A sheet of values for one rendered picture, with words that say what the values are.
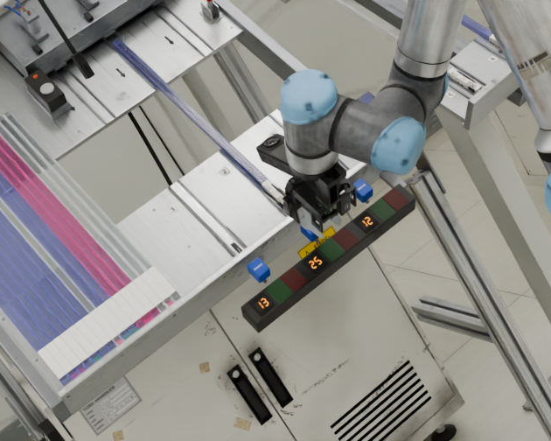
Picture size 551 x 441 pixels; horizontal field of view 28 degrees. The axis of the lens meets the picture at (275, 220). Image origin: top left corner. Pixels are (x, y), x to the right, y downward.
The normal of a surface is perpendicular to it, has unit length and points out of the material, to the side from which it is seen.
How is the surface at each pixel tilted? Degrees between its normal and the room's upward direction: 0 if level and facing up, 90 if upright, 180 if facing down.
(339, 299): 90
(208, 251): 44
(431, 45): 105
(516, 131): 90
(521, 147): 90
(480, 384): 0
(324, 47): 90
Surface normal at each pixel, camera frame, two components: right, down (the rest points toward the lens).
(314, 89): -0.07, -0.53
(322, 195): -0.76, 0.58
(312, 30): 0.41, 0.07
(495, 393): -0.51, -0.81
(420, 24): -0.52, 0.51
